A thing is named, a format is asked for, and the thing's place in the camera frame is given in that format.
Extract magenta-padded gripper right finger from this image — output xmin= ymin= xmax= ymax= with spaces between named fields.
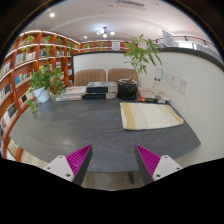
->
xmin=134 ymin=144 xmax=184 ymax=186

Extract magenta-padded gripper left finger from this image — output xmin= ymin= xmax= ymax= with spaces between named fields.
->
xmin=43 ymin=144 xmax=94 ymax=187

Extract cream yellow-striped towel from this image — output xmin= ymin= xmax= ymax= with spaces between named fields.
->
xmin=119 ymin=101 xmax=185 ymax=131

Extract white book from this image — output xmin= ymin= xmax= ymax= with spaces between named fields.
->
xmin=63 ymin=85 xmax=88 ymax=98
xmin=55 ymin=94 xmax=84 ymax=102

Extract red and black book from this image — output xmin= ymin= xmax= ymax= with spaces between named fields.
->
xmin=137 ymin=95 xmax=168 ymax=104

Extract leafy plant in white pot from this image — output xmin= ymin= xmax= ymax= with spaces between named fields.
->
xmin=26 ymin=66 xmax=67 ymax=113

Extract tall plant in dark pot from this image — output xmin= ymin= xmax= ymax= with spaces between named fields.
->
xmin=117 ymin=33 xmax=163 ymax=100

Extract clear acrylic sign stand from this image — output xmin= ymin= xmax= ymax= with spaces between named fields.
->
xmin=152 ymin=68 xmax=165 ymax=93

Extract tan upholstered chair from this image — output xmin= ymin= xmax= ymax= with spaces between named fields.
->
xmin=107 ymin=68 xmax=140 ymax=86
xmin=73 ymin=68 xmax=107 ymax=87

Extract orange wooden bookshelf unit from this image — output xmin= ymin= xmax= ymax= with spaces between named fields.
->
xmin=0 ymin=29 xmax=139 ymax=161

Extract white standing sign board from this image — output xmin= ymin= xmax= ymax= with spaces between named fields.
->
xmin=161 ymin=29 xmax=176 ymax=48

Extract small white framed sign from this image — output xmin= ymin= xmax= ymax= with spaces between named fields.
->
xmin=111 ymin=41 xmax=121 ymax=52

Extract multi-bulb ceiling lamp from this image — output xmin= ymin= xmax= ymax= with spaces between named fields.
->
xmin=96 ymin=26 xmax=116 ymax=39

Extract recessed ceiling spotlights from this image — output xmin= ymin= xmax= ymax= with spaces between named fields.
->
xmin=48 ymin=12 xmax=89 ymax=40

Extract ceiling air vent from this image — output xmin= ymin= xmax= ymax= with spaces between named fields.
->
xmin=115 ymin=0 xmax=147 ymax=9

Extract white wall socket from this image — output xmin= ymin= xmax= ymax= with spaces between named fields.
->
xmin=168 ymin=72 xmax=179 ymax=89
xmin=177 ymin=77 xmax=190 ymax=96

